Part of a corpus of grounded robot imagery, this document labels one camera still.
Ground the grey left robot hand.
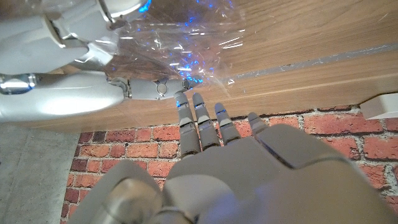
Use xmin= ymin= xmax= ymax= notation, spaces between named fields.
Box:
xmin=67 ymin=91 xmax=398 ymax=224

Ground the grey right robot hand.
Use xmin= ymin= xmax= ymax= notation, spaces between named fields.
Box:
xmin=0 ymin=0 xmax=203 ymax=124

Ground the clear cellophane sheet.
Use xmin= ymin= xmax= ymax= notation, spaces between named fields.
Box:
xmin=40 ymin=0 xmax=246 ymax=94

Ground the red brick print backdrop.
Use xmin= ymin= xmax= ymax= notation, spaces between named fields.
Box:
xmin=60 ymin=104 xmax=398 ymax=224

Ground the grey tape outline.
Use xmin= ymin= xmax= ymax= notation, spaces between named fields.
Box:
xmin=223 ymin=42 xmax=398 ymax=82

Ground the white power strip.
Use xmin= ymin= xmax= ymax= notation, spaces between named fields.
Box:
xmin=359 ymin=92 xmax=398 ymax=121

